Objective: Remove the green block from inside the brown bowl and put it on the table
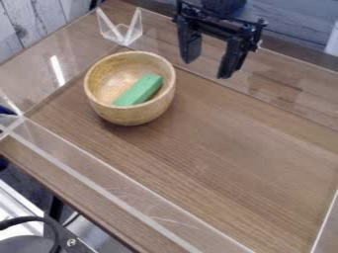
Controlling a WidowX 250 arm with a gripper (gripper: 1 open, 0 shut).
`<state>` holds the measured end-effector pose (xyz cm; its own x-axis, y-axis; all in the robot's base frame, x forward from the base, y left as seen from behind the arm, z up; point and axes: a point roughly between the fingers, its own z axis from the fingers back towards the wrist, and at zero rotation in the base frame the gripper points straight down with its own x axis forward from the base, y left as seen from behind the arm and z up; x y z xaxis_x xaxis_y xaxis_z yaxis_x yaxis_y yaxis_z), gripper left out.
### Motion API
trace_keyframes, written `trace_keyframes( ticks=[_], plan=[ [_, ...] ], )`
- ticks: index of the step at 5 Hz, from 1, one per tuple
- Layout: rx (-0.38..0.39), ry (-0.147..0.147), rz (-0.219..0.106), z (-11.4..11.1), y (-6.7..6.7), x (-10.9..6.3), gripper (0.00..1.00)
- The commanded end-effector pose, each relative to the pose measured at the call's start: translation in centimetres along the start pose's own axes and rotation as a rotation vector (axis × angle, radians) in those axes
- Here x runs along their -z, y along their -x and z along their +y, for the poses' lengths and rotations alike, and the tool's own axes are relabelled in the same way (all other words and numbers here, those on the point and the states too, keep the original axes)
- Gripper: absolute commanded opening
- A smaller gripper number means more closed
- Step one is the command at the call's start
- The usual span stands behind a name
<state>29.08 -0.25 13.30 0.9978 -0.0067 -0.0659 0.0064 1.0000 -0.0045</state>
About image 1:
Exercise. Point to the green rectangular block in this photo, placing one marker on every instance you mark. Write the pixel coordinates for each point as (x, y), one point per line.
(141, 91)

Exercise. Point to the black metal table bracket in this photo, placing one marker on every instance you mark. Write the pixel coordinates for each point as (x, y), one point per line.
(69, 242)

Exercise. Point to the blue object at left edge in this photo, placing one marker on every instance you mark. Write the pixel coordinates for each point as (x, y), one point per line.
(7, 111)

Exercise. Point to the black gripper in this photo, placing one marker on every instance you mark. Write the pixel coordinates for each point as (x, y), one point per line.
(222, 18)

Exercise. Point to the brown wooden bowl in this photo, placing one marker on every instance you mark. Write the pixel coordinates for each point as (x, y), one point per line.
(113, 75)

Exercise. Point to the clear acrylic tray walls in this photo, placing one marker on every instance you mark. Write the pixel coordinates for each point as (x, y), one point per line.
(232, 174)

